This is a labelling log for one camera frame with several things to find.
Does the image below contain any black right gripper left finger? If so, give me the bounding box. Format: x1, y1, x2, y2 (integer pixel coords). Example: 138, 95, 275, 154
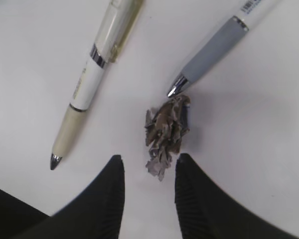
0, 155, 125, 239

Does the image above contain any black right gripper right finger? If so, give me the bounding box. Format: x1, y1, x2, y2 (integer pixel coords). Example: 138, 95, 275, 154
174, 153, 299, 239

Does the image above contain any paper scrap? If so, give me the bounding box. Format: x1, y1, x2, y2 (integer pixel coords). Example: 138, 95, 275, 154
145, 95, 191, 181

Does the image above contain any beige grip white pen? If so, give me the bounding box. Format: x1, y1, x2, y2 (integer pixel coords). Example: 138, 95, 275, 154
50, 0, 144, 170

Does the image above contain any blue white grey-grip pen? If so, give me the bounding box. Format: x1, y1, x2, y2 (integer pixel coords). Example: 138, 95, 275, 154
167, 0, 279, 98

